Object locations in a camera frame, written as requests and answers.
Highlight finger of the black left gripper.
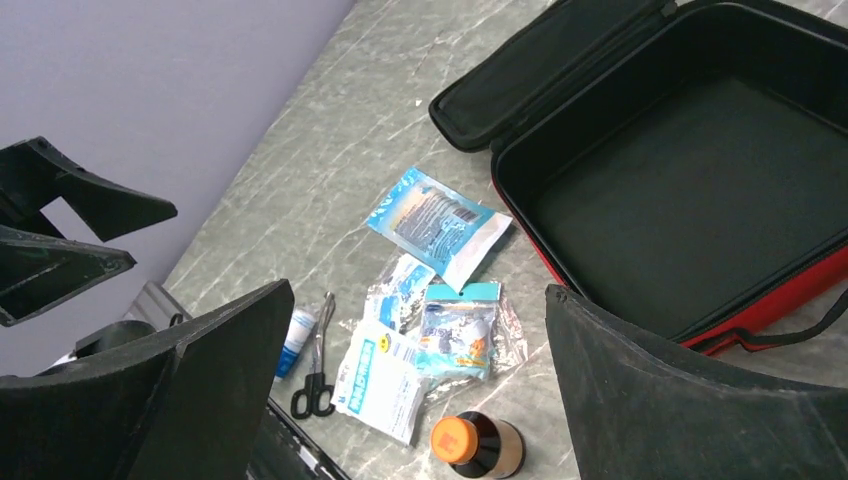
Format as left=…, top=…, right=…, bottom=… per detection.
left=1, top=137, right=177, bottom=241
left=1, top=226, right=136, bottom=327

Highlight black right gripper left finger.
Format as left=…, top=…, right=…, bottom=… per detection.
left=1, top=279, right=295, bottom=479

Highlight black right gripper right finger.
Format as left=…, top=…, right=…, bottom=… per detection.
left=545, top=284, right=847, bottom=479

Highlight brown bottle orange cap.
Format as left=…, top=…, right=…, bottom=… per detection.
left=430, top=410, right=526, bottom=479

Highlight white gauze dressing packet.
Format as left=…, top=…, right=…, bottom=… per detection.
left=331, top=320, right=427, bottom=445

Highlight teal header small items bag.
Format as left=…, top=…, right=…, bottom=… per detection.
left=415, top=282, right=501, bottom=380

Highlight blue cotton swab packet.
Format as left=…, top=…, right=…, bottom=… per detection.
left=366, top=167, right=512, bottom=292

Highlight red medicine kit case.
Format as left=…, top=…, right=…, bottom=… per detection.
left=429, top=0, right=847, bottom=355

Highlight white bandage roll blue label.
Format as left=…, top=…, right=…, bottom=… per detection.
left=275, top=308, right=317, bottom=379

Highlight alcohol wipes clear bag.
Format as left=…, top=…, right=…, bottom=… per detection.
left=363, top=253, right=436, bottom=333

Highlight black handled scissors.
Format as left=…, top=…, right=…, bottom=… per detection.
left=291, top=291, right=336, bottom=420

